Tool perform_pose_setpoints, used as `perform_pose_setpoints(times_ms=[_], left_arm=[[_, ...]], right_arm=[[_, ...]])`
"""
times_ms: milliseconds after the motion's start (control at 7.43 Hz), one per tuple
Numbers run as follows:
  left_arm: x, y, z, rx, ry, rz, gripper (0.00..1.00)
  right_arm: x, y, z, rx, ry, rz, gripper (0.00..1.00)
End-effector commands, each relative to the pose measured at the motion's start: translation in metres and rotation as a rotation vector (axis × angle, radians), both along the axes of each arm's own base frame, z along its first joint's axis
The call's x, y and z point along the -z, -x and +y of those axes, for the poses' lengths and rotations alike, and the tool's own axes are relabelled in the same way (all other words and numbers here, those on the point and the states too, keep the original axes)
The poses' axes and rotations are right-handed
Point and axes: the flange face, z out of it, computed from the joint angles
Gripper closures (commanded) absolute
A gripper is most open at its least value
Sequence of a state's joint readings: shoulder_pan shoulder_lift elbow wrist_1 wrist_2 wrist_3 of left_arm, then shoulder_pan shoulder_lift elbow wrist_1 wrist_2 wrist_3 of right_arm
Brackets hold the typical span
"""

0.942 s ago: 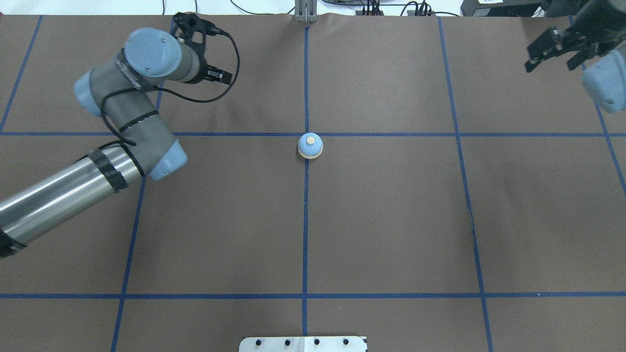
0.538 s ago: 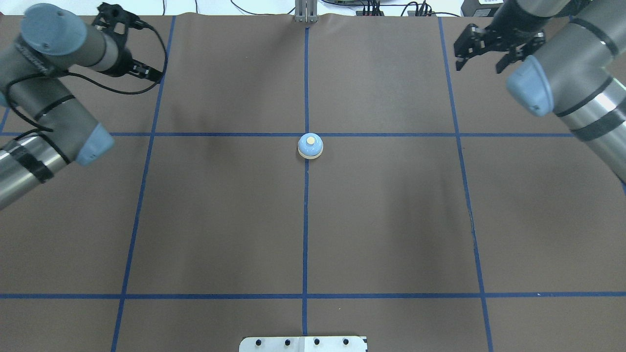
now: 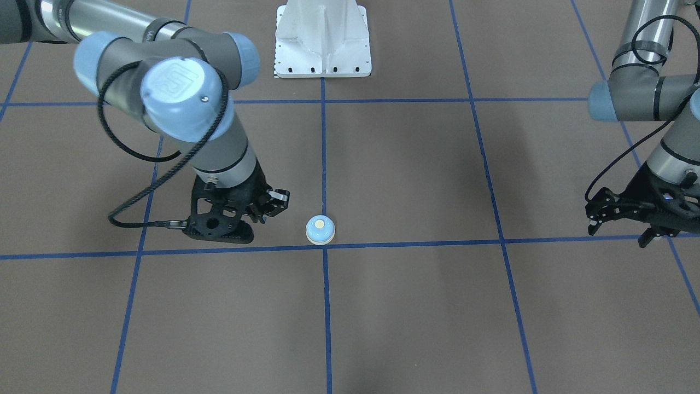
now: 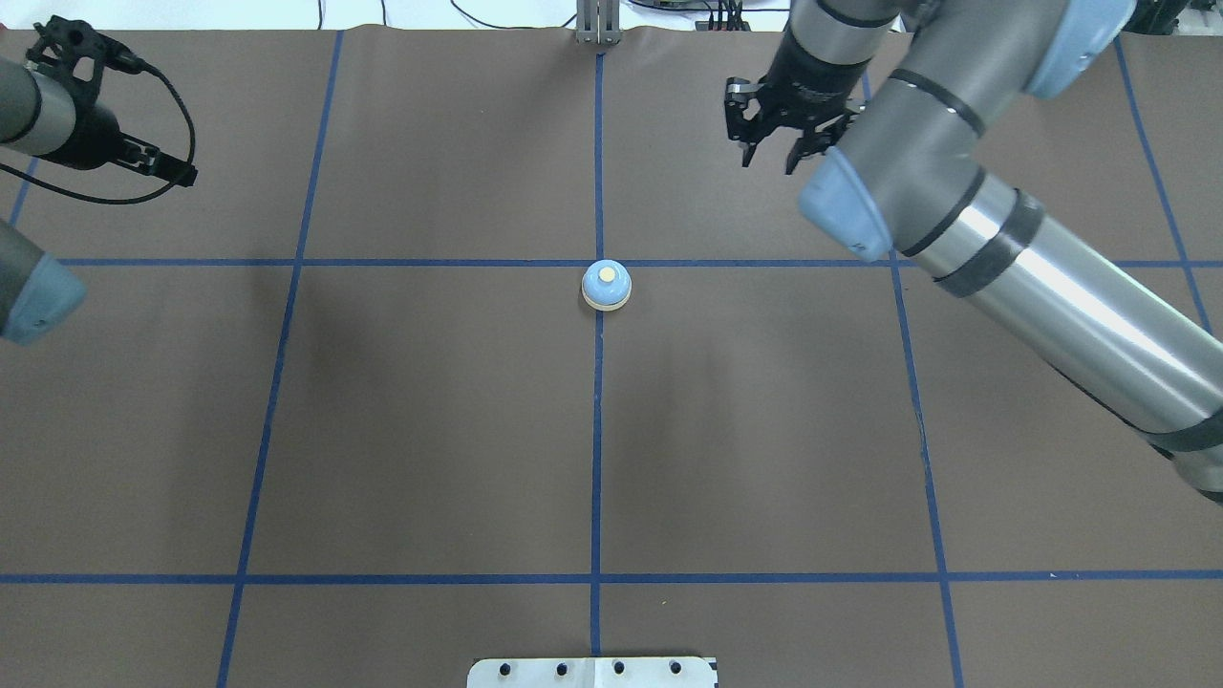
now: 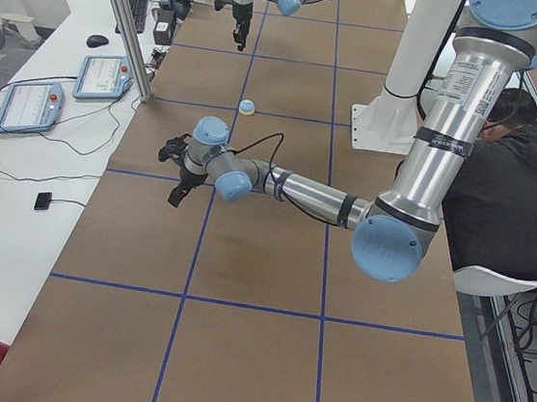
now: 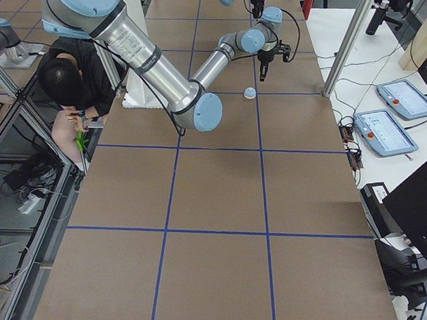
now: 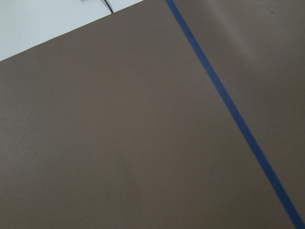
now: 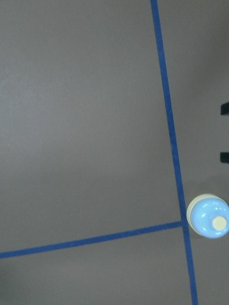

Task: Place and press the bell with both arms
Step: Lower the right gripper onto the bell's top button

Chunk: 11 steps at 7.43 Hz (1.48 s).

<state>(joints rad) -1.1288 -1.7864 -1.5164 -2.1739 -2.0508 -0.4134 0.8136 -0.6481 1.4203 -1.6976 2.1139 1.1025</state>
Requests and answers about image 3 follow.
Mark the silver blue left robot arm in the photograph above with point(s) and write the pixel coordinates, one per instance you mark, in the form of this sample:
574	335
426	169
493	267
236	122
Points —
636	90

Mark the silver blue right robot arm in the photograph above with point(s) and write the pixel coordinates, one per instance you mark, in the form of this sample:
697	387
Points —
174	80

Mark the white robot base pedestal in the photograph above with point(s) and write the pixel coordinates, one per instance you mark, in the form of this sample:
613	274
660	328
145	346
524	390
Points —
322	39

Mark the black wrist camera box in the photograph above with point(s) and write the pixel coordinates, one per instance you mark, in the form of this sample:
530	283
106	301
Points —
218	228

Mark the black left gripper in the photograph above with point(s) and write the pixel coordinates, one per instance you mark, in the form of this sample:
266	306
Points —
641	192

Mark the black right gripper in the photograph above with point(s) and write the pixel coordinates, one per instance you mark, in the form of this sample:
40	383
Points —
250	190

